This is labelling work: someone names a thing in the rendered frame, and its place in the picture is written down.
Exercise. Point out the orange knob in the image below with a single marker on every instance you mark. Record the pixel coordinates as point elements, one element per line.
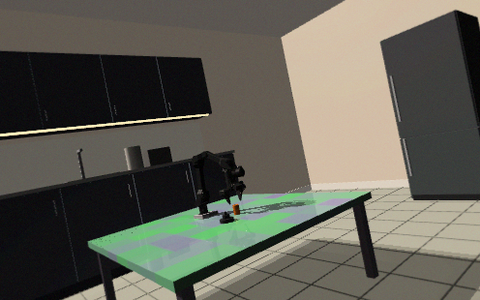
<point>236,209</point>

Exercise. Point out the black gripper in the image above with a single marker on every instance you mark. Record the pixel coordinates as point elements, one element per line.
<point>225,192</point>

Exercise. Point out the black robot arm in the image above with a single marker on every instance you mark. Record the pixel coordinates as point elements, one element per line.
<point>231,170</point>

